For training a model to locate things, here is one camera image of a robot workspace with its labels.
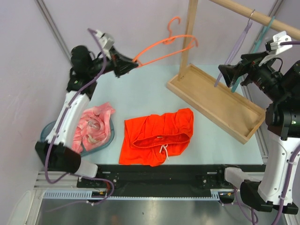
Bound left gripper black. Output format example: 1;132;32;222
87;46;138;79

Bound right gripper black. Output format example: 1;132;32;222
218;50;288;102

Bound orange plastic hanger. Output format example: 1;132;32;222
132;16;199;68

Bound orange shorts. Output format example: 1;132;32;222
119;108;194;167

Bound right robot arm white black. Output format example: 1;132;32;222
216;52;300;215

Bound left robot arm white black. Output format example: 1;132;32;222
35;45;139;188

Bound purple plastic hanger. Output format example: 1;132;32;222
214;20;254;88

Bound teal plastic hanger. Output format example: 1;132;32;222
231;16;275;93

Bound wooden clothes rack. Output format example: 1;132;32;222
166;0;300;145

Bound pink garment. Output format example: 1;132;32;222
71;102;115;154

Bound teal plastic basket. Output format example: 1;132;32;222
40;119;115;157

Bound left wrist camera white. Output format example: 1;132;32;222
95;30;114;60

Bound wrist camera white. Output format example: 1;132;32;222
259;31;293;66
95;30;114;60

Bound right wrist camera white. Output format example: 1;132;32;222
259;31;293;66

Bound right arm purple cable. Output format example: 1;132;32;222
234;41;300;225

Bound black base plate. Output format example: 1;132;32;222
77;164;267;198

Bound aluminium frame rail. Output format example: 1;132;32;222
34;172;79;190

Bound white slotted cable duct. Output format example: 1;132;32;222
43;190;220;201

